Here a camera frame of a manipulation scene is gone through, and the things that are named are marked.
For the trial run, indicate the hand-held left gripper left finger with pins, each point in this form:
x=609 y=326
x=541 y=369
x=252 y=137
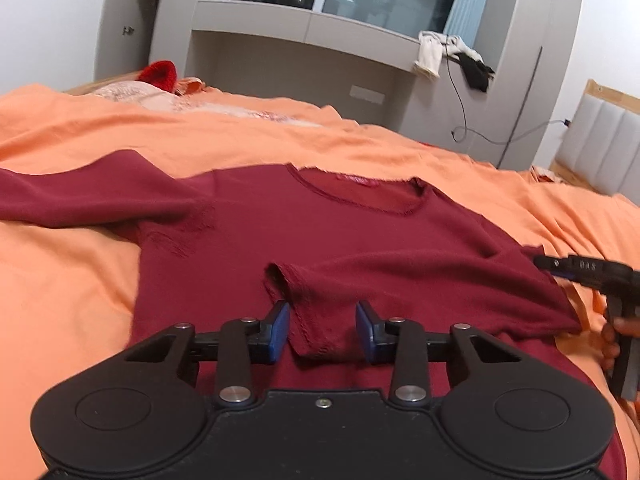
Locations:
x=280 y=332

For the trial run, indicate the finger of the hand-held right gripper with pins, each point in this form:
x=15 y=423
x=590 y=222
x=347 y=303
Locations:
x=552 y=264

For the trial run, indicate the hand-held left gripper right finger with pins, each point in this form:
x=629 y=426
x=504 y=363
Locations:
x=364 y=332

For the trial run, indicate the maroon knit shirt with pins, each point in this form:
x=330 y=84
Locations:
x=350 y=240

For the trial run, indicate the person's right hand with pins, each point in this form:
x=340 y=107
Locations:
x=627 y=328

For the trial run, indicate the pale crumpled cloth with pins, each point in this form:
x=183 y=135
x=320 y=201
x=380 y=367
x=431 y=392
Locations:
x=545 y=173

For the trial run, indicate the padded grey headboard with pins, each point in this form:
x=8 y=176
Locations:
x=605 y=135

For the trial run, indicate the black hanging cloth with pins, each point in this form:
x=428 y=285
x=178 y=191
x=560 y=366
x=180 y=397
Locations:
x=475 y=72

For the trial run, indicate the orange bed sheet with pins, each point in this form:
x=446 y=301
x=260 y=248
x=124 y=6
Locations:
x=75 y=285

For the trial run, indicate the white hanging cloth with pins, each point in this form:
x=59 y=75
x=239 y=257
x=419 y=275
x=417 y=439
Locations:
x=430 y=55

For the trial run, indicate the small orange cloth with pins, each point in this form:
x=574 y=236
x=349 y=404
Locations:
x=190 y=86

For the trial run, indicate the pink patterned pillow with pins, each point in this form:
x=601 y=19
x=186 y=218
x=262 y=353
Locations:
x=150 y=97

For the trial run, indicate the blue curtain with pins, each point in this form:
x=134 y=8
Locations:
x=467 y=5

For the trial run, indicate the red knit hat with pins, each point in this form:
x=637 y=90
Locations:
x=159 y=74

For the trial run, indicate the grey built-in cabinet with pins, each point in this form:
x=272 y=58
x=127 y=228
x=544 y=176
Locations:
x=350 y=30

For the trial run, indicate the white wall socket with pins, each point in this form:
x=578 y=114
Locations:
x=368 y=95

